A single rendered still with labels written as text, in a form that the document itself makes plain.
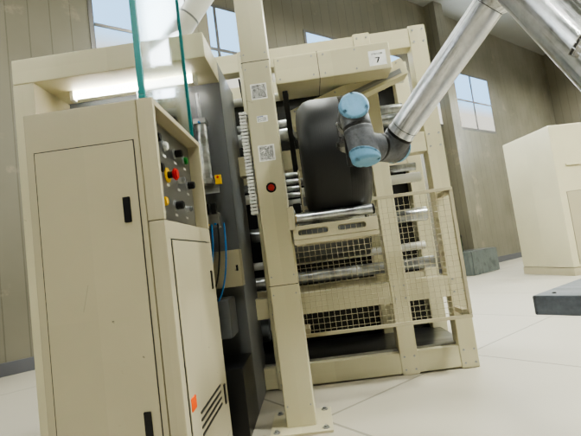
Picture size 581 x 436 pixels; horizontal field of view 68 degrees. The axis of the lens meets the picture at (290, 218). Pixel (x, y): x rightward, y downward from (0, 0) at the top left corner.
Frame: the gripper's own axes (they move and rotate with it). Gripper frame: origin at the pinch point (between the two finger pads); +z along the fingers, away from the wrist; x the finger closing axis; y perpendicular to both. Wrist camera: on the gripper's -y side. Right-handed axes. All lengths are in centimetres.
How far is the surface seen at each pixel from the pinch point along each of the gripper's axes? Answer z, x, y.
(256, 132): 25, 36, 24
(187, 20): 44, 69, 102
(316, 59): 46, 3, 69
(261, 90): 23, 32, 43
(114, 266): -37, 76, -38
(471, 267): 584, -246, -26
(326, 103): 13.8, 3.8, 28.0
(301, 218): 22.6, 21.1, -18.7
